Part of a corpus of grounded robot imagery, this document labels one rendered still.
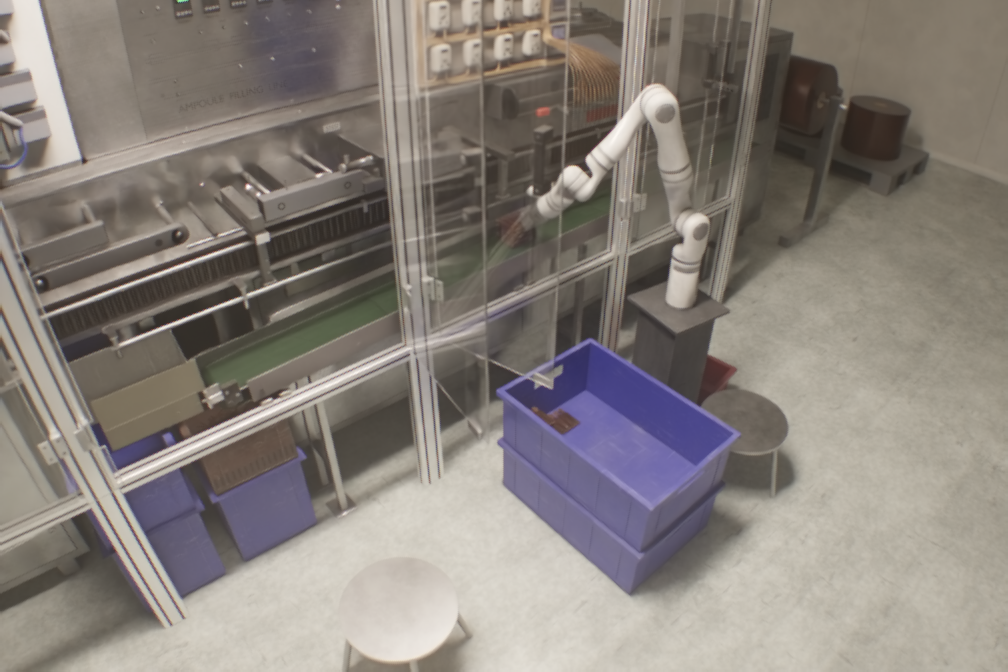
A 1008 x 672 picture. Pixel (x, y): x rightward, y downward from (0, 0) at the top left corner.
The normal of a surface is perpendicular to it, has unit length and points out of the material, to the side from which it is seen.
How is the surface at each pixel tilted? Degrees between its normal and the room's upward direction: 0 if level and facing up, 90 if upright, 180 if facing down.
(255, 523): 90
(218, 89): 90
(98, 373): 57
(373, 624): 0
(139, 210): 90
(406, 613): 0
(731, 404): 0
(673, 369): 90
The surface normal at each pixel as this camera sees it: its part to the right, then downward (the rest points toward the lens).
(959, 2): -0.77, 0.35
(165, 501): 0.63, 0.42
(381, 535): 0.00, -0.84
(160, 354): 0.53, -0.11
